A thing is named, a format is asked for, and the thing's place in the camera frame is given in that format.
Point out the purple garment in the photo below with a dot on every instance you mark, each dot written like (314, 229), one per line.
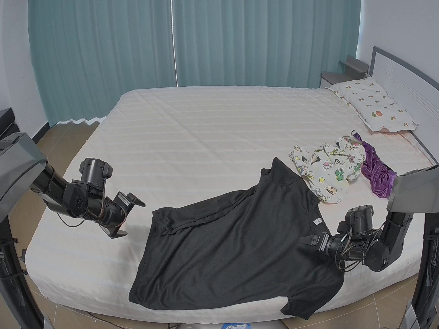
(377, 176)

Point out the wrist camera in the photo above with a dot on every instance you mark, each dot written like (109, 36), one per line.
(343, 226)
(107, 171)

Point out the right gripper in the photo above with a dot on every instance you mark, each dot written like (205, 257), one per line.
(327, 244)

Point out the black T-shirt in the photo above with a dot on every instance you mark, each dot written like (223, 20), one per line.
(233, 245)

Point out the blue-green curtain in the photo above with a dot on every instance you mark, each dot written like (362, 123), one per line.
(257, 29)
(103, 46)

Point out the grey bedside table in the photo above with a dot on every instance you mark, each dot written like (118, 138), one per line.
(334, 77)

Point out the white printed pyjama top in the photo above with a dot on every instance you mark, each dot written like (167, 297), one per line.
(329, 170)

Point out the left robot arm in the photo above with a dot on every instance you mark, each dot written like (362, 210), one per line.
(51, 187)

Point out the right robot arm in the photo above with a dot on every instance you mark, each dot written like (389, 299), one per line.
(394, 231)

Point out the white printed pillow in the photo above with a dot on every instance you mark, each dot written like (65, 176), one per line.
(373, 105)

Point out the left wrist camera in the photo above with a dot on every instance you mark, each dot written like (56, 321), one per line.
(107, 171)

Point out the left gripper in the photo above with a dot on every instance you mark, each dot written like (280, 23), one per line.
(115, 214)

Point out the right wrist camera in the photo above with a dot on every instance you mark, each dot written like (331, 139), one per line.
(343, 226)

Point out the black chest of drawers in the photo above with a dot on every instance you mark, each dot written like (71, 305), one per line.
(7, 122)

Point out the bed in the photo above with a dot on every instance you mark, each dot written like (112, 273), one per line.
(188, 132)

